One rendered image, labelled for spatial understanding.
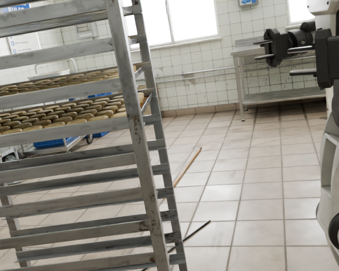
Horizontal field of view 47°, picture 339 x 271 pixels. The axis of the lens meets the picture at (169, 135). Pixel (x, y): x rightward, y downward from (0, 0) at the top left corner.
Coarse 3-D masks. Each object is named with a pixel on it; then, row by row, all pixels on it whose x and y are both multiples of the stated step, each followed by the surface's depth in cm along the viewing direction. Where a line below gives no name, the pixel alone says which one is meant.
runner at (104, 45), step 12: (48, 48) 88; (60, 48) 87; (72, 48) 87; (84, 48) 87; (96, 48) 87; (108, 48) 87; (0, 60) 89; (12, 60) 89; (24, 60) 89; (36, 60) 88; (48, 60) 88
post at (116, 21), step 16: (112, 0) 81; (112, 16) 82; (112, 32) 83; (128, 48) 85; (128, 64) 85; (128, 80) 86; (128, 96) 87; (128, 112) 88; (144, 144) 89; (144, 160) 90; (144, 176) 92; (144, 192) 93; (160, 224) 95; (160, 240) 96; (160, 256) 97
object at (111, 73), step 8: (96, 72) 124; (104, 72) 119; (112, 72) 117; (48, 80) 126; (56, 80) 119; (64, 80) 114; (72, 80) 113; (80, 80) 105; (88, 80) 101; (96, 80) 99; (8, 88) 125; (16, 88) 115; (24, 88) 109; (32, 88) 106; (40, 88) 106; (48, 88) 97; (0, 96) 97
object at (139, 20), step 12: (132, 0) 124; (144, 24) 126; (144, 48) 128; (144, 60) 129; (144, 72) 130; (156, 108) 133; (156, 132) 135; (168, 180) 140; (168, 204) 142; (180, 228) 147; (180, 252) 147; (180, 264) 149
